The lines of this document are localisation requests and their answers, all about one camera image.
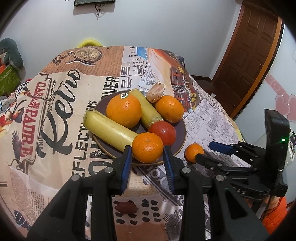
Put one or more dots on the red tomato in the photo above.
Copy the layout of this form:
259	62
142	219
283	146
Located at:
165	131

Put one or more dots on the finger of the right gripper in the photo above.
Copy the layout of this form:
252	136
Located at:
249	153
219	167

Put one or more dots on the medium orange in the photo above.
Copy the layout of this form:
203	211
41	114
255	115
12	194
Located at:
169	108

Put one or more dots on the yellow chair back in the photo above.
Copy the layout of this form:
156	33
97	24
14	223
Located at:
89	42

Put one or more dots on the retro newspaper print tablecloth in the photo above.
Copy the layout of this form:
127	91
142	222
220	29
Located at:
44	142

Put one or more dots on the green patterned box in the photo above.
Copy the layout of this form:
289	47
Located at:
9	80

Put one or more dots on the large orange with sticker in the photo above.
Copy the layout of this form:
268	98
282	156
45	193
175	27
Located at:
124	109

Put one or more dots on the dark purple ceramic plate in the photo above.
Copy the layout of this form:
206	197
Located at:
139	128

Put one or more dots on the brown wooden door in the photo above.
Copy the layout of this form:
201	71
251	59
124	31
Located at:
249	54

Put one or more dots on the long yellow corn cob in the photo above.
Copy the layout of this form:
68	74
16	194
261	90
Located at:
108	130

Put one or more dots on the wall mounted black monitor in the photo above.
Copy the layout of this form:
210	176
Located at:
86	2

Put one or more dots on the grey plush toy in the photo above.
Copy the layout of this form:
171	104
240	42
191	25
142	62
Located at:
10	53

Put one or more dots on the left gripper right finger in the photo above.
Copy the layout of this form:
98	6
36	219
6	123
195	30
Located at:
230	216

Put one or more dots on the small tangerine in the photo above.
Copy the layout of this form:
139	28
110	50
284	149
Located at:
147	147
191	152

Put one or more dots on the short yellow corn cob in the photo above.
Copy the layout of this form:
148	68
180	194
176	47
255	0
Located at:
149	113

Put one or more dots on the dark red jujube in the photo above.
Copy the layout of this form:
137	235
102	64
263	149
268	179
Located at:
126	208

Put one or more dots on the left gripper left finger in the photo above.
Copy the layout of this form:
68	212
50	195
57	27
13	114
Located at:
64	218

